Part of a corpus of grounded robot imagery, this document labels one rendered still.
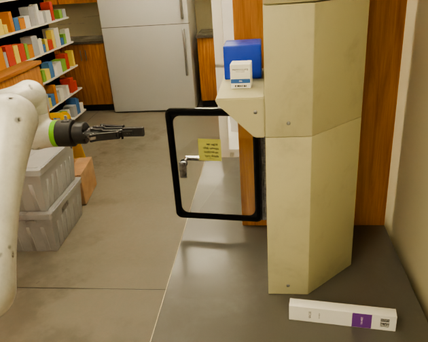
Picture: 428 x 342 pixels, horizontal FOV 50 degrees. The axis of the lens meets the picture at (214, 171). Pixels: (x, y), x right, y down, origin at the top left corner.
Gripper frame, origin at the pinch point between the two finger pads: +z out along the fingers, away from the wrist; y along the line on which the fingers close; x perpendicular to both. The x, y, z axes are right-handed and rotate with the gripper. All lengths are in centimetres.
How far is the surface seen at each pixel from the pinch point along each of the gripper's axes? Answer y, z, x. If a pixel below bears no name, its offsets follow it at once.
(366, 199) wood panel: -1, 78, 26
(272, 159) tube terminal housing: -38, 46, -5
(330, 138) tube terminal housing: -33, 60, -8
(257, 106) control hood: -38, 42, -18
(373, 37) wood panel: -1, 76, -27
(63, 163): 154, -104, 75
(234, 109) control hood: -38, 37, -18
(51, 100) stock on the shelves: 350, -201, 78
